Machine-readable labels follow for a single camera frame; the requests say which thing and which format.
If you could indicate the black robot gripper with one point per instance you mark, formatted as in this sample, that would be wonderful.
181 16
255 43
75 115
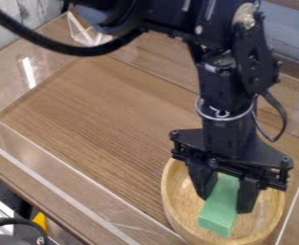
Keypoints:
228 147

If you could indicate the green rectangular block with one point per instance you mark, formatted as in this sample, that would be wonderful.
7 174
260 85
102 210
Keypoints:
218 214

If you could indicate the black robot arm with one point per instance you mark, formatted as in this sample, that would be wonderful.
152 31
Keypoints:
224 31

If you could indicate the brown wooden bowl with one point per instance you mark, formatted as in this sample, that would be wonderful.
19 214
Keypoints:
182 206

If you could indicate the yellow black device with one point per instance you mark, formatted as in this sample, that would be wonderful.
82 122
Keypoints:
31 232

